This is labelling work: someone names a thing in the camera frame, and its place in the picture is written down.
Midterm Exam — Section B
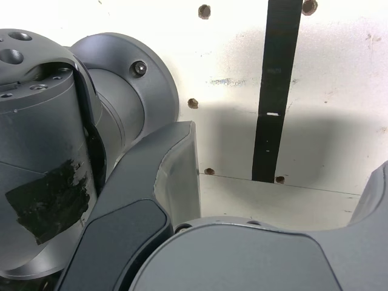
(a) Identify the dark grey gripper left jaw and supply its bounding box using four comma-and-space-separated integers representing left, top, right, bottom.
54, 120, 202, 291

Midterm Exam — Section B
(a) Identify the black tape strip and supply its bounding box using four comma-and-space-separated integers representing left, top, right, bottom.
251, 0, 304, 184

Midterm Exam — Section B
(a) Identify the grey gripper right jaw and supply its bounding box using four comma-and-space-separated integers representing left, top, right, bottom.
127, 160, 388, 291

